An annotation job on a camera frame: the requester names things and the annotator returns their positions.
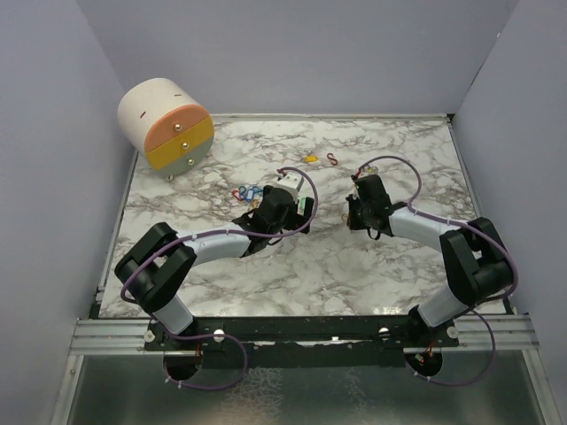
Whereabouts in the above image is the green tag key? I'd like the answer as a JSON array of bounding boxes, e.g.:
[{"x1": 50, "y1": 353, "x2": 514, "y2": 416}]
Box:
[{"x1": 298, "y1": 197, "x2": 307, "y2": 215}]

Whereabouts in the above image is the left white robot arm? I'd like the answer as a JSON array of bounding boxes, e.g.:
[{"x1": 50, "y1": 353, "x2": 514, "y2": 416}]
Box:
[{"x1": 114, "y1": 186, "x2": 318, "y2": 350}]

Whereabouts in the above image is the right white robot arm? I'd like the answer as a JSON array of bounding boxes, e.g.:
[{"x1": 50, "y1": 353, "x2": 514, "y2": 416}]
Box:
[{"x1": 346, "y1": 174, "x2": 517, "y2": 346}]

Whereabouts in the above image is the dark red S carabiner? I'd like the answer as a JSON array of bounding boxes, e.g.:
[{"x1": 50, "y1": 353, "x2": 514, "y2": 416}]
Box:
[{"x1": 326, "y1": 153, "x2": 338, "y2": 166}]

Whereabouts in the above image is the round pastel drawer cabinet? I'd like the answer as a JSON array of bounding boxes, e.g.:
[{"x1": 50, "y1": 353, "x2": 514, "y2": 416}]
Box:
[{"x1": 117, "y1": 78, "x2": 214, "y2": 181}]

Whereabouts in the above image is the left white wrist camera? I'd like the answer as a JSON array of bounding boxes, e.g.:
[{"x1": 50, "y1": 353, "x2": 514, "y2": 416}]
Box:
[{"x1": 274, "y1": 172, "x2": 305, "y2": 201}]

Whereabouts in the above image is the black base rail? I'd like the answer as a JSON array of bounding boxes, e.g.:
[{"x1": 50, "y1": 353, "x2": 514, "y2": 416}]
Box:
[{"x1": 144, "y1": 313, "x2": 459, "y2": 369}]

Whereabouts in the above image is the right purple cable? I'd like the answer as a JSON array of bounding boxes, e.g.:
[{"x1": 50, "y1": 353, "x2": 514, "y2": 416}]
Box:
[{"x1": 353, "y1": 155, "x2": 520, "y2": 386}]

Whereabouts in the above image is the purple cable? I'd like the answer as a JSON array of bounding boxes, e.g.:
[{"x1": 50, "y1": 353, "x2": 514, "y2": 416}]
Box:
[
  {"x1": 353, "y1": 155, "x2": 520, "y2": 386},
  {"x1": 120, "y1": 166, "x2": 320, "y2": 391}
]

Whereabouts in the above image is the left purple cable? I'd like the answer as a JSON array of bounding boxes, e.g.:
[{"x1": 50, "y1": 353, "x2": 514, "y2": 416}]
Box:
[{"x1": 120, "y1": 166, "x2": 320, "y2": 391}]

